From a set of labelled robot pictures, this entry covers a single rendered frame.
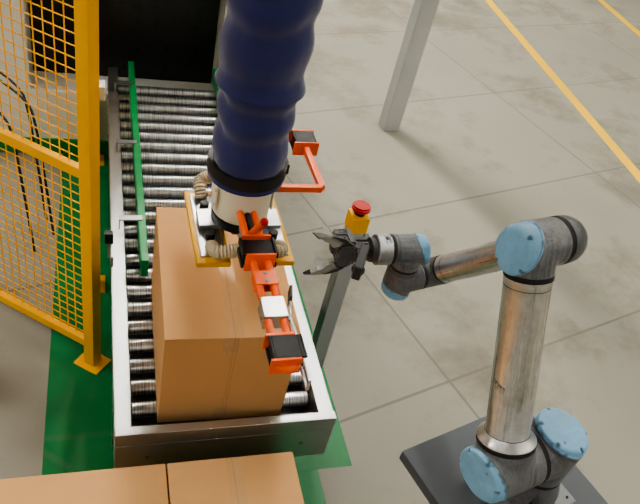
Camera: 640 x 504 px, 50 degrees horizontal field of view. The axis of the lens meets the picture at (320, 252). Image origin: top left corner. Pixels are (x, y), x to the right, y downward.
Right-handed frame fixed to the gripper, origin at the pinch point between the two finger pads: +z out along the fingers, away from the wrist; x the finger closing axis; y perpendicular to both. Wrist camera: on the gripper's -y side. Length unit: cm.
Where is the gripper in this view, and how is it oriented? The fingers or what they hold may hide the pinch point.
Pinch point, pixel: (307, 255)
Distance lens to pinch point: 187.9
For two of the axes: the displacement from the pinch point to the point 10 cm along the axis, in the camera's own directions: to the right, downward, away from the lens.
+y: -2.4, -6.6, 7.1
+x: 1.9, -7.5, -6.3
